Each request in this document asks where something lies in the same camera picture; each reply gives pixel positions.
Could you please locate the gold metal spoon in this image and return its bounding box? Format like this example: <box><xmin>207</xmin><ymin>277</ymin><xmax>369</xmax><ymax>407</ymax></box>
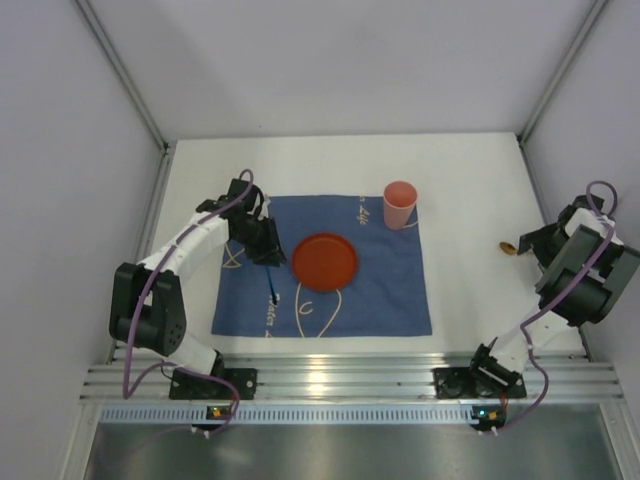
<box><xmin>499</xmin><ymin>241</ymin><xmax>520</xmax><ymax>256</ymax></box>

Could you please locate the orange plastic plate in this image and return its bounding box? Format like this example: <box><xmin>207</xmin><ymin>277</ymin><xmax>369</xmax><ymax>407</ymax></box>
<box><xmin>292</xmin><ymin>232</ymin><xmax>359</xmax><ymax>293</ymax></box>

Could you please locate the blue cloth placemat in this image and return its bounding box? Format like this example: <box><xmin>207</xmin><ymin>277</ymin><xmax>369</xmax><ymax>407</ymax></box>
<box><xmin>211</xmin><ymin>195</ymin><xmax>432</xmax><ymax>338</ymax></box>

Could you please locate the pink plastic cup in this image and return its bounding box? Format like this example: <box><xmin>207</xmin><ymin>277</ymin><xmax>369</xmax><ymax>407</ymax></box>
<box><xmin>383</xmin><ymin>181</ymin><xmax>418</xmax><ymax>230</ymax></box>

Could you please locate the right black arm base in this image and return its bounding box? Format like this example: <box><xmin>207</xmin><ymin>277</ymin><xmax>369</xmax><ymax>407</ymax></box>
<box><xmin>433</xmin><ymin>367</ymin><xmax>527</xmax><ymax>400</ymax></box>

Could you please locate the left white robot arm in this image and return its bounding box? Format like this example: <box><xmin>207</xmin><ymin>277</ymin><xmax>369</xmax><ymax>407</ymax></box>
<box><xmin>109</xmin><ymin>169</ymin><xmax>286</xmax><ymax>376</ymax></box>

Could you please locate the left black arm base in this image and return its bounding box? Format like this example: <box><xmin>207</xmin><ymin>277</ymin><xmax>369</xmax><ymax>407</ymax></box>
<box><xmin>160</xmin><ymin>367</ymin><xmax>257</xmax><ymax>400</ymax></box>

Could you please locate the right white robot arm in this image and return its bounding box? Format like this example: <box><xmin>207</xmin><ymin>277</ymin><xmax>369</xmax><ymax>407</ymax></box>
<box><xmin>469</xmin><ymin>195</ymin><xmax>639</xmax><ymax>393</ymax></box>

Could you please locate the aluminium frame rail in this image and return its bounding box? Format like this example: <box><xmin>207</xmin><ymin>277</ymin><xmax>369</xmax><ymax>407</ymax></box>
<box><xmin>80</xmin><ymin>349</ymin><xmax>623</xmax><ymax>403</ymax></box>

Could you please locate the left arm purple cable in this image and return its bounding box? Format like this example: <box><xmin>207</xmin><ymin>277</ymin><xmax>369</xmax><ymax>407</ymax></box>
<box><xmin>122</xmin><ymin>169</ymin><xmax>256</xmax><ymax>436</ymax></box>

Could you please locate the perforated grey cable duct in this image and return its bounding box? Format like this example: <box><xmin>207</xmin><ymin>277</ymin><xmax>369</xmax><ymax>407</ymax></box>
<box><xmin>100</xmin><ymin>404</ymin><xmax>506</xmax><ymax>425</ymax></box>

